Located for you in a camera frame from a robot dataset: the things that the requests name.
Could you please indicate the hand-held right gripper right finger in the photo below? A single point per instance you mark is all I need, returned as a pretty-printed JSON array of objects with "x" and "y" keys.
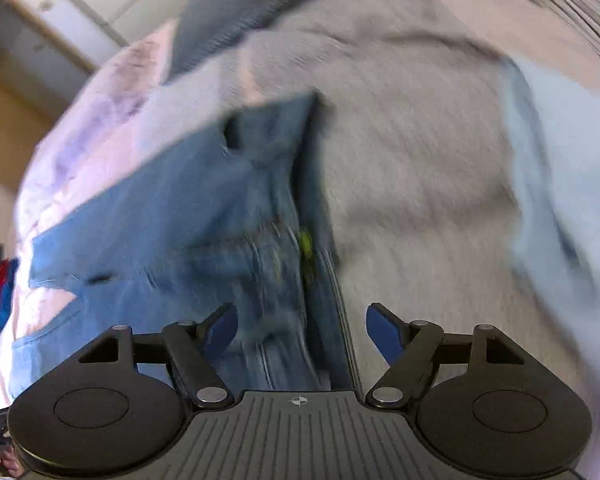
[{"x": 382, "y": 332}]

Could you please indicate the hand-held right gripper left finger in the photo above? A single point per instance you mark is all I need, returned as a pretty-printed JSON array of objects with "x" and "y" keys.
[{"x": 220, "y": 332}]

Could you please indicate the light blue denim jeans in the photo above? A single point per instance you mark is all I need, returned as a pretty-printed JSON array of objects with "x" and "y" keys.
[{"x": 180, "y": 200}]

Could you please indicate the person's left hand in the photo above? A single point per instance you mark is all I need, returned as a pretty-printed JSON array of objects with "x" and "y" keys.
[{"x": 2, "y": 464}]

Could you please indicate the blue white herringbone blanket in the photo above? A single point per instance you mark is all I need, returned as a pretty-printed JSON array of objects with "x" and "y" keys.
[{"x": 420, "y": 160}]

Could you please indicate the blue grey pillow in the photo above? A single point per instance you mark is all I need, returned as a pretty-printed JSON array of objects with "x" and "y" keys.
[{"x": 220, "y": 15}]

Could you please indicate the cream sliding wardrobe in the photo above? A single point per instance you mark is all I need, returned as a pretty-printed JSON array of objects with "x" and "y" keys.
[{"x": 80, "y": 0}]

